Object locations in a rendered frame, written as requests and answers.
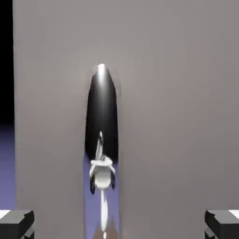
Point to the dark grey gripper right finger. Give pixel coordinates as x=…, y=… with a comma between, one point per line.
x=224, y=224

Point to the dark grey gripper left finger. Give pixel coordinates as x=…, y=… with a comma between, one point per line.
x=15, y=224

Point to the grey painted cabinet door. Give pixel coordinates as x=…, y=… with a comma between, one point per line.
x=168, y=112

